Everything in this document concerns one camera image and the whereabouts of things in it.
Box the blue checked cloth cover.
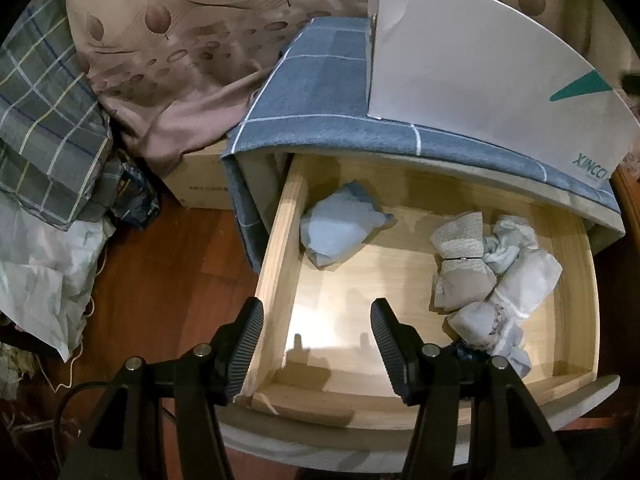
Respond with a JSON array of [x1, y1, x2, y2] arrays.
[[220, 15, 622, 273]]

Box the hexagon pattern beige roll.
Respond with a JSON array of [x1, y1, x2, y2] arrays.
[[431, 211, 497, 312]]

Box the light blue underwear roll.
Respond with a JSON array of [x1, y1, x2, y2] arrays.
[[300, 180, 394, 269]]

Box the grey nightstand cabinet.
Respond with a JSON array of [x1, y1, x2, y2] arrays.
[[222, 148, 626, 273]]

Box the wooden chair frame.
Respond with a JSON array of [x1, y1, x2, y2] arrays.
[[611, 166, 640, 223]]

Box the brown cardboard box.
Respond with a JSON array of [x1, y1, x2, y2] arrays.
[[163, 138, 232, 210]]

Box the grey plaid blanket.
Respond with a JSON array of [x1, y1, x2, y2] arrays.
[[1, 0, 113, 230]]

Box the grey wooden drawer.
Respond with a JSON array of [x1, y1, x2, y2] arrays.
[[218, 155, 620, 474]]

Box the white fluffy roll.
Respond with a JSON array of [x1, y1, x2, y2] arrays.
[[483, 214, 562, 320]]

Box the dark plastic bag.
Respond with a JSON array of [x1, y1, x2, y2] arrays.
[[78, 148, 160, 230]]

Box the white XINCCI cardboard box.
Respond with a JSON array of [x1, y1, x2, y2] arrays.
[[368, 0, 639, 186]]

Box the beige leaf-pattern bedsheet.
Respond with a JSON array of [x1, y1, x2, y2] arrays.
[[49, 0, 591, 179]]

